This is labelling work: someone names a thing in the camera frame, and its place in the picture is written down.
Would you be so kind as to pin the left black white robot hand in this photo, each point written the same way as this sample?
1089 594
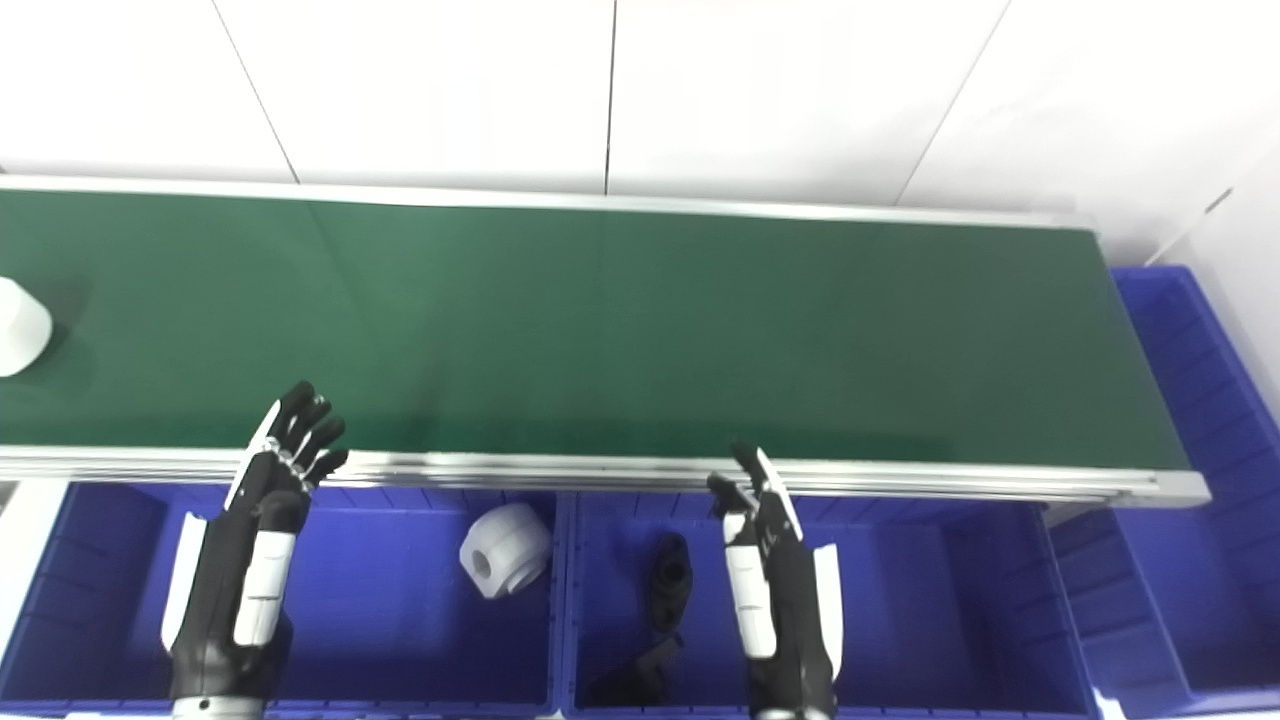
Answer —
235 590

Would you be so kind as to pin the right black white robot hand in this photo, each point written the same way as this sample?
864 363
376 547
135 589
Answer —
785 600

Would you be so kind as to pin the white round plastic part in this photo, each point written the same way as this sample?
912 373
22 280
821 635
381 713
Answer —
510 550
18 325

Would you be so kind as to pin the blue plastic bin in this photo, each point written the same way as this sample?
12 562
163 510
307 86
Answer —
400 640
1200 480
950 620

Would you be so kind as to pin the green conveyor belt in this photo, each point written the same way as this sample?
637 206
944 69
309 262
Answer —
640 330
600 470

